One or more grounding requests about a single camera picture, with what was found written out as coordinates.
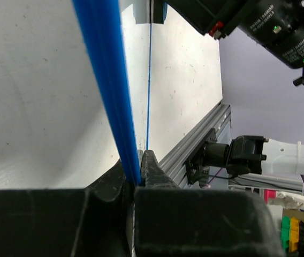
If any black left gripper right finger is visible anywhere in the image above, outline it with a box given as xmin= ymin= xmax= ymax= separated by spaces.
xmin=134 ymin=150 xmax=285 ymax=256

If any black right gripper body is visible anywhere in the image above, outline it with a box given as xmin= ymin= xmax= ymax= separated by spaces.
xmin=166 ymin=0 xmax=251 ymax=40

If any aluminium extrusion frame rail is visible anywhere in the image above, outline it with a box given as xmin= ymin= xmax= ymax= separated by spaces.
xmin=159 ymin=103 xmax=231 ymax=189

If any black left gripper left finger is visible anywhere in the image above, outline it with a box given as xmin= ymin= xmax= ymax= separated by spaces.
xmin=0 ymin=162 xmax=131 ymax=256

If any colourful connector block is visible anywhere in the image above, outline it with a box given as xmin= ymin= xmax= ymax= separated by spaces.
xmin=263 ymin=190 xmax=304 ymax=256

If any blue black whiteboard eraser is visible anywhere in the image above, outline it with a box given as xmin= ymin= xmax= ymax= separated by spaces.
xmin=150 ymin=0 xmax=168 ymax=24

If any blue framed whiteboard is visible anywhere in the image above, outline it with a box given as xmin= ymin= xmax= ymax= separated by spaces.
xmin=72 ymin=1 xmax=149 ymax=186

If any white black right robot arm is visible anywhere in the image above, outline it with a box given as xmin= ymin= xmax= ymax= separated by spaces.
xmin=169 ymin=1 xmax=304 ymax=184

